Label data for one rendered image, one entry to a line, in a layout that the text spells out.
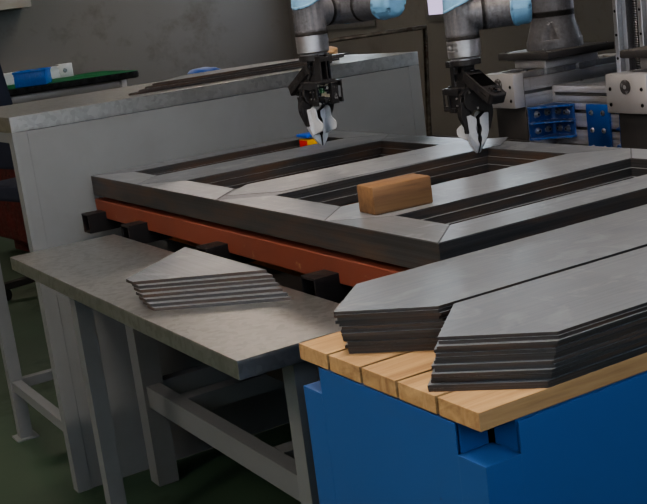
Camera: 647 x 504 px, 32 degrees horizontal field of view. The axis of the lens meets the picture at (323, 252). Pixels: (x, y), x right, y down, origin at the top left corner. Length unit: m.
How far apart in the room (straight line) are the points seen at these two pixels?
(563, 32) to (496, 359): 1.91
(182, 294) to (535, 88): 1.36
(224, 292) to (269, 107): 1.42
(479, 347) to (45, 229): 1.97
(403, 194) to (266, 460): 0.79
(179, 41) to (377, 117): 7.13
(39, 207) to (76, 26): 7.27
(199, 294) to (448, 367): 0.80
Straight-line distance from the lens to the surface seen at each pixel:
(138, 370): 3.13
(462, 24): 2.58
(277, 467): 2.49
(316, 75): 2.64
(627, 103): 2.70
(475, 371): 1.31
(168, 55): 10.55
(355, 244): 1.93
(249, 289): 2.00
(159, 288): 2.06
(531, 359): 1.30
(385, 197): 1.99
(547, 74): 3.10
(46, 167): 3.11
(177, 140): 3.23
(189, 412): 2.89
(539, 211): 1.88
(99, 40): 10.37
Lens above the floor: 1.24
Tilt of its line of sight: 12 degrees down
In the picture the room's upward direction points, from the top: 7 degrees counter-clockwise
